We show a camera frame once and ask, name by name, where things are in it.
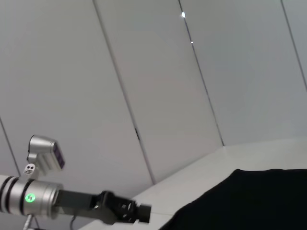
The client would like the black shirt with FREE print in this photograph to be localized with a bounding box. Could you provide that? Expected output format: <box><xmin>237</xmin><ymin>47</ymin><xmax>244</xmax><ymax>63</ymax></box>
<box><xmin>159</xmin><ymin>168</ymin><xmax>307</xmax><ymax>230</ymax></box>

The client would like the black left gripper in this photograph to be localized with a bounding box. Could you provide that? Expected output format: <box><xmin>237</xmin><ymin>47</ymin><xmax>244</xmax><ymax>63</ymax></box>
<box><xmin>56</xmin><ymin>190</ymin><xmax>152</xmax><ymax>225</ymax></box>

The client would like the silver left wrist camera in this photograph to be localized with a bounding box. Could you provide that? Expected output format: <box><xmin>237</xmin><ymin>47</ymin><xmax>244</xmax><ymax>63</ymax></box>
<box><xmin>23</xmin><ymin>135</ymin><xmax>67</xmax><ymax>180</ymax></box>

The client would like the left gripper cable with connector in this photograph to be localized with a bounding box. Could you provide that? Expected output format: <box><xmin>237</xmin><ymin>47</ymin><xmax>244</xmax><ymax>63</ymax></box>
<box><xmin>23</xmin><ymin>214</ymin><xmax>77</xmax><ymax>230</ymax></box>

